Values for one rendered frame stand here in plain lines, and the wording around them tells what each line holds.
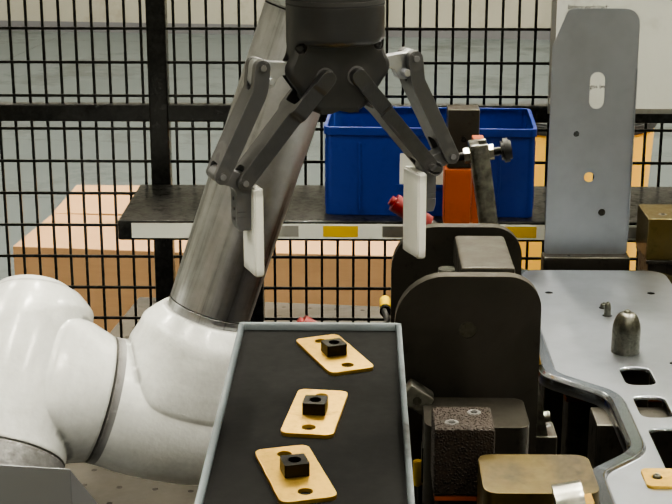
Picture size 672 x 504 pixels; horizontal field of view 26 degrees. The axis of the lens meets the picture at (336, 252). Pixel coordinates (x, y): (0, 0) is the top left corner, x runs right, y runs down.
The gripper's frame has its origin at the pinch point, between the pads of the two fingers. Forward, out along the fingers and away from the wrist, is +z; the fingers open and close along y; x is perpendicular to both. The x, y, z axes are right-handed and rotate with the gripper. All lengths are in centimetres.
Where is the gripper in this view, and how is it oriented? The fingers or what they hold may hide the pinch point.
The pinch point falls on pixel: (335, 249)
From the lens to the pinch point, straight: 115.2
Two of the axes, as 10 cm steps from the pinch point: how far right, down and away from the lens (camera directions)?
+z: 0.0, 9.6, 2.8
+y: 9.3, -1.0, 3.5
